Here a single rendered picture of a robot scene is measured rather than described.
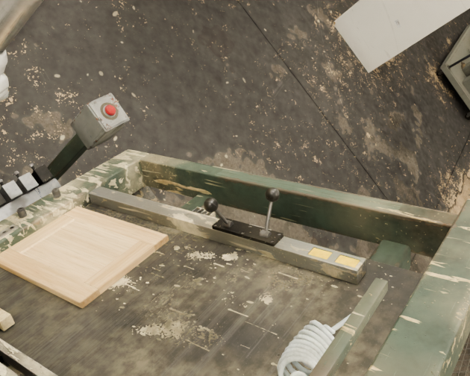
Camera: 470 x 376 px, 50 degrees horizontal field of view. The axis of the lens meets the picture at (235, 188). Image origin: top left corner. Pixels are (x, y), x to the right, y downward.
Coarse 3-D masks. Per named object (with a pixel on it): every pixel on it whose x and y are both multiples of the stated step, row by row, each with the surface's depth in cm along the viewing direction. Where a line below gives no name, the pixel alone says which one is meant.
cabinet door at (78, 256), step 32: (64, 224) 156; (96, 224) 153; (128, 224) 150; (0, 256) 145; (32, 256) 143; (64, 256) 140; (96, 256) 138; (128, 256) 135; (64, 288) 127; (96, 288) 125
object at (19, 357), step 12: (0, 348) 103; (12, 348) 103; (0, 360) 104; (12, 360) 101; (24, 360) 99; (0, 372) 97; (12, 372) 97; (24, 372) 100; (36, 372) 96; (48, 372) 96
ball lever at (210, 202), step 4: (208, 200) 127; (212, 200) 127; (204, 204) 127; (208, 204) 127; (212, 204) 127; (216, 204) 127; (204, 208) 128; (208, 208) 127; (212, 208) 127; (216, 208) 128; (212, 212) 128; (216, 212) 130; (220, 216) 132; (224, 220) 134; (228, 220) 136; (224, 224) 136; (228, 224) 135; (232, 224) 136
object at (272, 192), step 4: (272, 188) 128; (268, 192) 127; (272, 192) 127; (276, 192) 127; (268, 196) 127; (272, 196) 127; (276, 196) 127; (268, 200) 128; (272, 200) 127; (276, 200) 128; (272, 204) 129; (268, 208) 129; (268, 212) 129; (268, 216) 129; (268, 220) 129; (268, 224) 129; (268, 228) 129; (260, 232) 129; (264, 232) 129; (268, 232) 128; (264, 236) 128; (268, 236) 128
